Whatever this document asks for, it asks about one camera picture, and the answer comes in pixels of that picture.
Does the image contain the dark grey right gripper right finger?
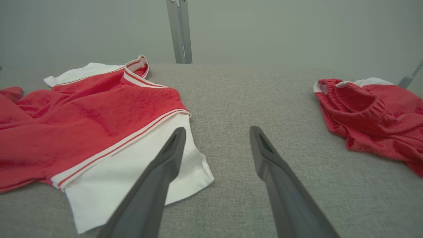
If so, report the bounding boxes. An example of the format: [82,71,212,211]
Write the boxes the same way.
[250,126,339,238]

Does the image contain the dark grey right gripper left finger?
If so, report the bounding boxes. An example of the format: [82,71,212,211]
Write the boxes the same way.
[96,127,186,238]

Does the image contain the red shorts with white stripe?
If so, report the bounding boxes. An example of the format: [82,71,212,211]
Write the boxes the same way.
[313,78,423,178]

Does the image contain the grey metal post with bracket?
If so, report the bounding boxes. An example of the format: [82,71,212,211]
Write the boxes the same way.
[166,0,193,64]

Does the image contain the grey slanted metal tube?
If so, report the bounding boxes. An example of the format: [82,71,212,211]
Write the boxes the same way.
[398,59,423,89]

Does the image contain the red and white lettered jersey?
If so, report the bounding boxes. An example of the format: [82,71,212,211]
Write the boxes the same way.
[0,55,215,234]

